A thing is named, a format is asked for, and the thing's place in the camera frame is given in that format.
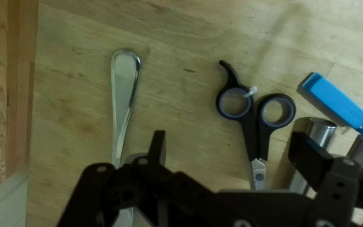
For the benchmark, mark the blue rectangular block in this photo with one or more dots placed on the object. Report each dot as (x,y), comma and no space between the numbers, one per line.
(336,102)

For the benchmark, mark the silver metal spoon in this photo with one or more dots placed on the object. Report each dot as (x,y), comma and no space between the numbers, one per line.
(124,83)

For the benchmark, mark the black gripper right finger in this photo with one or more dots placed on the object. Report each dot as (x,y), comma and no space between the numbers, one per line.
(336,184)

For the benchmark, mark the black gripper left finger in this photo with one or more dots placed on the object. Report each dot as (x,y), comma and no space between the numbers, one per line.
(105,197)

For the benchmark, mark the black pair of scissors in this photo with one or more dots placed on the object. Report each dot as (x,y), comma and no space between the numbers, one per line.
(254,134)

